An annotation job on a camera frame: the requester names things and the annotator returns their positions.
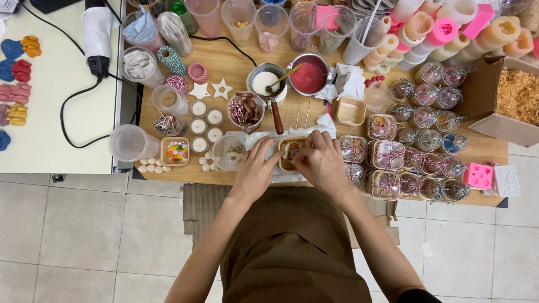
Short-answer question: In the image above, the person's right hand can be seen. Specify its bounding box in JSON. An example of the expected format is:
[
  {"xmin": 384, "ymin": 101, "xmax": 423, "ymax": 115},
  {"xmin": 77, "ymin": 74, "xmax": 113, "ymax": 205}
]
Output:
[{"xmin": 289, "ymin": 130, "xmax": 359, "ymax": 199}]

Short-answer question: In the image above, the person's left hand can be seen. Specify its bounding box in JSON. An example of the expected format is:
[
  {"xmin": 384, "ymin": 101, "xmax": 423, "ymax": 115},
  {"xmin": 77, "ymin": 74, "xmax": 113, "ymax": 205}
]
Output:
[{"xmin": 231, "ymin": 136, "xmax": 285, "ymax": 203}]

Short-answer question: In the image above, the beige container with brown filling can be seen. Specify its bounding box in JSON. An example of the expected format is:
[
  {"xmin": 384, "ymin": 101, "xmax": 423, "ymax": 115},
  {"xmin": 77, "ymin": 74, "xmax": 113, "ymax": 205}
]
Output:
[{"xmin": 278, "ymin": 136, "xmax": 311, "ymax": 173}]

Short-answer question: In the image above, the square clear box with twine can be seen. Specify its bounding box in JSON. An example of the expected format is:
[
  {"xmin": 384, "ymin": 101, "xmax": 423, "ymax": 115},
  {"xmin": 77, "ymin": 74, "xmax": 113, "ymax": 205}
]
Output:
[
  {"xmin": 370, "ymin": 140, "xmax": 406, "ymax": 171},
  {"xmin": 339, "ymin": 135, "xmax": 368, "ymax": 164},
  {"xmin": 365, "ymin": 169, "xmax": 402, "ymax": 202},
  {"xmin": 344, "ymin": 163, "xmax": 365, "ymax": 191},
  {"xmin": 367, "ymin": 113, "xmax": 398, "ymax": 141}
]

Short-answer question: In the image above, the clear cup with dried herbs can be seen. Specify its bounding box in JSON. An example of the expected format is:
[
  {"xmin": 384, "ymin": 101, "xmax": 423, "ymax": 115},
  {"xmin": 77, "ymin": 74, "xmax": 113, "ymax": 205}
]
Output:
[{"xmin": 211, "ymin": 135, "xmax": 248, "ymax": 171}]

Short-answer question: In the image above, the white paper towel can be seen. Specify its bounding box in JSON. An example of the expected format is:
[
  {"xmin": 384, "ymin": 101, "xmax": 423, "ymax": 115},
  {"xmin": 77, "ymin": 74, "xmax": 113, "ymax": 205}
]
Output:
[{"xmin": 225, "ymin": 113, "xmax": 337, "ymax": 184}]

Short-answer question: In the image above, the empty beige container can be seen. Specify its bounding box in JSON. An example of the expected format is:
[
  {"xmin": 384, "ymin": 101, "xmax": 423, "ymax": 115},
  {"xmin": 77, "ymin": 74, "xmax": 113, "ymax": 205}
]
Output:
[{"xmin": 335, "ymin": 95, "xmax": 367, "ymax": 127}]

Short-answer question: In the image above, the clear cup with ribbons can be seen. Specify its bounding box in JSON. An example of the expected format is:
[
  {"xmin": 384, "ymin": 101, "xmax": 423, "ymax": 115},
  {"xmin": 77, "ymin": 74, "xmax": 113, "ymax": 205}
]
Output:
[{"xmin": 227, "ymin": 91, "xmax": 269, "ymax": 135}]

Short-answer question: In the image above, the beige tray with colourful beads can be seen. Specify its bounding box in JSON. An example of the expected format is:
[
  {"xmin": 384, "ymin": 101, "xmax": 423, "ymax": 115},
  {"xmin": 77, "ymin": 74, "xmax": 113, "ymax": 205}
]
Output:
[{"xmin": 160, "ymin": 137, "xmax": 190, "ymax": 167}]

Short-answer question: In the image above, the person's brown apron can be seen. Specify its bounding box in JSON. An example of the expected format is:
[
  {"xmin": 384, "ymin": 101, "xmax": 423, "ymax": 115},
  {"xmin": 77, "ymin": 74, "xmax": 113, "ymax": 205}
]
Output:
[{"xmin": 219, "ymin": 187, "xmax": 374, "ymax": 303}]

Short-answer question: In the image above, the clear plastic lid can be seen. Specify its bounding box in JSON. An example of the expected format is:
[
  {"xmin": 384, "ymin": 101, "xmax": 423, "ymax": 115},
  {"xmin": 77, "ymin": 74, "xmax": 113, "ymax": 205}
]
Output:
[{"xmin": 364, "ymin": 82, "xmax": 397, "ymax": 114}]

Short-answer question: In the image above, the crumpled white tissue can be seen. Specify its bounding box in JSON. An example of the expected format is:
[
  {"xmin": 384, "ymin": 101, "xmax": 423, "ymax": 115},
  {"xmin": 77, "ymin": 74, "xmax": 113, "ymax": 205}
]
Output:
[{"xmin": 314, "ymin": 63, "xmax": 365, "ymax": 104}]

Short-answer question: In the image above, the small pot with white wax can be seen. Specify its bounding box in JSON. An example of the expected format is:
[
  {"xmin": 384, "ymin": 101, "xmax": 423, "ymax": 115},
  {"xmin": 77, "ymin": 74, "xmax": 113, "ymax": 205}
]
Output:
[{"xmin": 246, "ymin": 63, "xmax": 289, "ymax": 136}]

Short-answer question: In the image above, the metal pot with pink wax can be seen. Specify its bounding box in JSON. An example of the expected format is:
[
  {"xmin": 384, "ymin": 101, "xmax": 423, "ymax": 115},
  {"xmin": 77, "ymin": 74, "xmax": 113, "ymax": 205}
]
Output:
[{"xmin": 287, "ymin": 52, "xmax": 338, "ymax": 97}]

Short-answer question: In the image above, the white star ornament with hole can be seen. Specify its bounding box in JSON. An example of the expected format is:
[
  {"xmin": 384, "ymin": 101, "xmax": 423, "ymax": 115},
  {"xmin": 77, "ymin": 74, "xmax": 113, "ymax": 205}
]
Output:
[{"xmin": 211, "ymin": 78, "xmax": 234, "ymax": 101}]

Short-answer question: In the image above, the clear cup with twine sticks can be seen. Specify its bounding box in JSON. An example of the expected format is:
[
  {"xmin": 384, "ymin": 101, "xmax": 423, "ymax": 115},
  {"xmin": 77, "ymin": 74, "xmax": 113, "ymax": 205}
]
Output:
[{"xmin": 153, "ymin": 112, "xmax": 186, "ymax": 137}]

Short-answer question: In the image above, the solid white star ornament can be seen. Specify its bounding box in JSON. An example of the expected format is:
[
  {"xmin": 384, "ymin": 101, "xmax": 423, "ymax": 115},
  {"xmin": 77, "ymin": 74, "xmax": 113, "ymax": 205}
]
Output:
[{"xmin": 188, "ymin": 82, "xmax": 211, "ymax": 101}]

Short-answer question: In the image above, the group of white wax shells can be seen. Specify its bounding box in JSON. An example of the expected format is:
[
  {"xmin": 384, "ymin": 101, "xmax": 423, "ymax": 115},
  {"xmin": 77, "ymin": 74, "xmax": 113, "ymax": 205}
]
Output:
[{"xmin": 137, "ymin": 150, "xmax": 220, "ymax": 175}]

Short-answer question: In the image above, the gold spoon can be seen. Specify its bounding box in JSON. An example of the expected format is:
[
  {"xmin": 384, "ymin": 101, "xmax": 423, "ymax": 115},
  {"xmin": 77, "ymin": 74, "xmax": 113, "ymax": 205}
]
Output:
[{"xmin": 265, "ymin": 63, "xmax": 303, "ymax": 94}]

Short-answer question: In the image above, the group of round twine-tied jars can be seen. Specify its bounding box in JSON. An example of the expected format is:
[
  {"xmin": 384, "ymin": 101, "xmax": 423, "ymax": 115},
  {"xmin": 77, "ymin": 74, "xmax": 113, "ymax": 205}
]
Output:
[{"xmin": 388, "ymin": 61, "xmax": 473, "ymax": 205}]

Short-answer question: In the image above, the clear cup with brown label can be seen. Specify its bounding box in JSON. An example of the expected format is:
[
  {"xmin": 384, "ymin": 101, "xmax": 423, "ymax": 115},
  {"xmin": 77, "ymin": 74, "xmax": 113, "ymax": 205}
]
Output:
[{"xmin": 151, "ymin": 84, "xmax": 189, "ymax": 118}]

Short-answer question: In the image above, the red white twine spool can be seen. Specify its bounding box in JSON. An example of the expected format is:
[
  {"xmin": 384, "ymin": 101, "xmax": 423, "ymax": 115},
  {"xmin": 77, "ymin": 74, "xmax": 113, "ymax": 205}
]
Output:
[{"xmin": 164, "ymin": 75, "xmax": 189, "ymax": 96}]

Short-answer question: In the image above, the empty clear plastic cup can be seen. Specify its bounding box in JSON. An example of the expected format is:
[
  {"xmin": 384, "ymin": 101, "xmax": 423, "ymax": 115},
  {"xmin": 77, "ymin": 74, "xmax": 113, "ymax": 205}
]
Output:
[{"xmin": 108, "ymin": 124, "xmax": 161, "ymax": 163}]

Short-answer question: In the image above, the clear cup with white stick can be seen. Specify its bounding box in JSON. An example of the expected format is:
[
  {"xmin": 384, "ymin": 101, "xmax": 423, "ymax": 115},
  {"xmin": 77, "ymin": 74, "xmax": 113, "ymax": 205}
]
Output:
[{"xmin": 342, "ymin": 0, "xmax": 386, "ymax": 66}]

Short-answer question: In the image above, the clear cup with green herbs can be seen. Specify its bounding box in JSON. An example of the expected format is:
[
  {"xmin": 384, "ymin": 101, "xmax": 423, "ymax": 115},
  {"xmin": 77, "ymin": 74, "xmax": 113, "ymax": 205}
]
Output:
[{"xmin": 318, "ymin": 4, "xmax": 358, "ymax": 57}]

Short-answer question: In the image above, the green white twine spool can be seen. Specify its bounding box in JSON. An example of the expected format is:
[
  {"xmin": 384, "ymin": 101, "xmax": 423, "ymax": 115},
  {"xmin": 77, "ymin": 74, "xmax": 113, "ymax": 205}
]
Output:
[{"xmin": 157, "ymin": 45, "xmax": 188, "ymax": 77}]

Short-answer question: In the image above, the clear cup with mauve granules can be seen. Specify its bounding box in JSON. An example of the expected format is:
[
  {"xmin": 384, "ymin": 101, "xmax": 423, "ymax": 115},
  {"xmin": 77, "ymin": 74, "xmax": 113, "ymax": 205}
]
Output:
[{"xmin": 288, "ymin": 2, "xmax": 323, "ymax": 54}]

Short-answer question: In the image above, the clear cup with pink granules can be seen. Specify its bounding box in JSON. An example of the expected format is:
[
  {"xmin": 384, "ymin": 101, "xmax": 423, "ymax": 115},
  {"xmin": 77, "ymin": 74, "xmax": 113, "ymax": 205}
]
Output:
[{"xmin": 255, "ymin": 4, "xmax": 290, "ymax": 54}]

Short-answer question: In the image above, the clear cup with yellow bits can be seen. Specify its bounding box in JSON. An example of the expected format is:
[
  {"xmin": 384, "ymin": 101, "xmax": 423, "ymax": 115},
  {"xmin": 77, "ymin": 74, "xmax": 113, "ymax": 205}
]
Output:
[{"xmin": 221, "ymin": 0, "xmax": 257, "ymax": 47}]

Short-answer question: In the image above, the pink silicone mould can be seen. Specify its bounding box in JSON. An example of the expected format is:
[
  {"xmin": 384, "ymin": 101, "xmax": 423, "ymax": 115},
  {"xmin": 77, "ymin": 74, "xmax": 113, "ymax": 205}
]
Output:
[{"xmin": 463, "ymin": 162, "xmax": 494, "ymax": 191}]

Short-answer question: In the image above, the clear jar with white pieces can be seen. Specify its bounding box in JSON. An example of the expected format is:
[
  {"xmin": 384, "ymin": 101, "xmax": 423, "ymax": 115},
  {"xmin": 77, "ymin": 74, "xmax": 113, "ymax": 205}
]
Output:
[{"xmin": 119, "ymin": 46, "xmax": 166, "ymax": 89}]

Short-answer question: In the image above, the person's black sleeve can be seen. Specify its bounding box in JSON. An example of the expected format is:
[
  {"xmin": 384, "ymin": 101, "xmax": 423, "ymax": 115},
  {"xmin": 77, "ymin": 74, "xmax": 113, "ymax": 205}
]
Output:
[{"xmin": 395, "ymin": 288, "xmax": 444, "ymax": 303}]

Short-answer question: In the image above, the clear jar with wicks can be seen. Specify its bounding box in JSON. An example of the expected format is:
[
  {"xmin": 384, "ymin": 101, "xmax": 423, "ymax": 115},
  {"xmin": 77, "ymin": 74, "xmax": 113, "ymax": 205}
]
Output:
[{"xmin": 157, "ymin": 11, "xmax": 193, "ymax": 58}]

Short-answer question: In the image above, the pink tinted clear cup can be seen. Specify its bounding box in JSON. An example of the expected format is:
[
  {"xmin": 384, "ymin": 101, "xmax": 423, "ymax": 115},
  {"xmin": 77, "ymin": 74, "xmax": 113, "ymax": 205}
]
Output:
[{"xmin": 185, "ymin": 0, "xmax": 221, "ymax": 39}]

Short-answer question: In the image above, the stack of grey lids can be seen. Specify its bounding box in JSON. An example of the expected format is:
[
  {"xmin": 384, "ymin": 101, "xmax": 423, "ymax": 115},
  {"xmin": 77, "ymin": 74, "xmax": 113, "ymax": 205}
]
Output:
[{"xmin": 351, "ymin": 0, "xmax": 397, "ymax": 20}]

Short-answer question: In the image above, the clear cup with green filling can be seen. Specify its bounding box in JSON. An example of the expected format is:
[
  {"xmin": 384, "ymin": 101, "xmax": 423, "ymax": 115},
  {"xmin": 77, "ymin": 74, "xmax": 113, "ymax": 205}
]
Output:
[{"xmin": 165, "ymin": 0, "xmax": 199, "ymax": 35}]

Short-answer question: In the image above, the clear cup with blue paper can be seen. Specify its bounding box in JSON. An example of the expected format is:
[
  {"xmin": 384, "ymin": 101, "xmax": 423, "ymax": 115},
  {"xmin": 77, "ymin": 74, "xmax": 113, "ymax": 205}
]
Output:
[{"xmin": 121, "ymin": 10, "xmax": 166, "ymax": 54}]

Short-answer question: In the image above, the white silicone mould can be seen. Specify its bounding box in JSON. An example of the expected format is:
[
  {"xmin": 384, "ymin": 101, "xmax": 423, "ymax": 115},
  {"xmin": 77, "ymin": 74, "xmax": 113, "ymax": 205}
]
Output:
[{"xmin": 483, "ymin": 164, "xmax": 522, "ymax": 198}]

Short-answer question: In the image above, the pile of cylinder silicone moulds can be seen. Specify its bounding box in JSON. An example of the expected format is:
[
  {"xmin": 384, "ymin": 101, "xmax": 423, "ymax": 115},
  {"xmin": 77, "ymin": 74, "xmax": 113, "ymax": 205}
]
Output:
[{"xmin": 363, "ymin": 0, "xmax": 539, "ymax": 77}]

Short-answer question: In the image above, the cardboard box with wood shavings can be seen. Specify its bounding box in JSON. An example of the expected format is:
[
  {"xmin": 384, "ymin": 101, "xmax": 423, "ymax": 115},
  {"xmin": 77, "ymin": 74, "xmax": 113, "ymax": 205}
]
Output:
[{"xmin": 452, "ymin": 56, "xmax": 539, "ymax": 148}]

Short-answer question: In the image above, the black white heat gun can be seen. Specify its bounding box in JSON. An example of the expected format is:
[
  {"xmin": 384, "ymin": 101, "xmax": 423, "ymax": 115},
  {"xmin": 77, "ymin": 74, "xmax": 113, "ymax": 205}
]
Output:
[{"xmin": 81, "ymin": 0, "xmax": 115, "ymax": 79}]

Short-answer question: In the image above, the group of coloured wax figures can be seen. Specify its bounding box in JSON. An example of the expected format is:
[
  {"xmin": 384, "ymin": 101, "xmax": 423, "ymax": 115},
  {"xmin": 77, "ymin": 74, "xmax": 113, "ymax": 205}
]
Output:
[{"xmin": 0, "ymin": 35, "xmax": 43, "ymax": 152}]

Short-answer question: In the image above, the black device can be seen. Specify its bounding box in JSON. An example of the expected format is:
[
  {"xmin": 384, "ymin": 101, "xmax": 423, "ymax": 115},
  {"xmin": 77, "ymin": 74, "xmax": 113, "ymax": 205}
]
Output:
[{"xmin": 29, "ymin": 0, "xmax": 85, "ymax": 15}]

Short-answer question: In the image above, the thin black cable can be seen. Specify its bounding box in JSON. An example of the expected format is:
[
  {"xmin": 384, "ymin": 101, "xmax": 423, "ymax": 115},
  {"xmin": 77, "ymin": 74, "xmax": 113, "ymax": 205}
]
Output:
[{"xmin": 189, "ymin": 35, "xmax": 258, "ymax": 68}]

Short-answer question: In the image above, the black heat gun cable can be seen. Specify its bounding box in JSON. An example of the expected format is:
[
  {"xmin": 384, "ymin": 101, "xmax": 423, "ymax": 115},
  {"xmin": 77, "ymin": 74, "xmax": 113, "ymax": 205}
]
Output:
[{"xmin": 60, "ymin": 72, "xmax": 142, "ymax": 150}]

